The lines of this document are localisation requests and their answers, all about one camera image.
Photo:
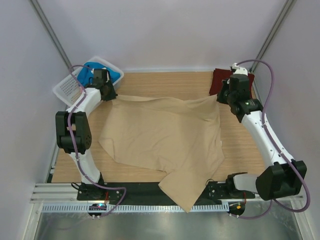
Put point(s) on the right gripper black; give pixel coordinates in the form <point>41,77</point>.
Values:
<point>220,98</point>

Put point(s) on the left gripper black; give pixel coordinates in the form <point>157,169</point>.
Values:
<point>112,95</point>

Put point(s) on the beige t shirt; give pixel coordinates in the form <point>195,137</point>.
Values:
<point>179,137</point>

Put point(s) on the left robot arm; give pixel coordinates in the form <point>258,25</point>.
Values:
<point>73,134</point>

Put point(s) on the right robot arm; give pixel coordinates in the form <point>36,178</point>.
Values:
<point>283,175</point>

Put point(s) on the folded dark red shirt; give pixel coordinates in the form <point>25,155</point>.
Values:
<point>223,74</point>

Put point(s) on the blue t shirt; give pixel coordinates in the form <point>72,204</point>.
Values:
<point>85,76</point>

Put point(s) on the white plastic basket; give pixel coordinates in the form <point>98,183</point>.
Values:
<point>68,90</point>

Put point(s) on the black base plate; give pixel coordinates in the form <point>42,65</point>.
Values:
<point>150,194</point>

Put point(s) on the right aluminium frame post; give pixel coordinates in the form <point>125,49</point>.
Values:
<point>278,22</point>

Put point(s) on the slotted cable duct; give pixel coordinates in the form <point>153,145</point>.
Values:
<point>100,208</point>

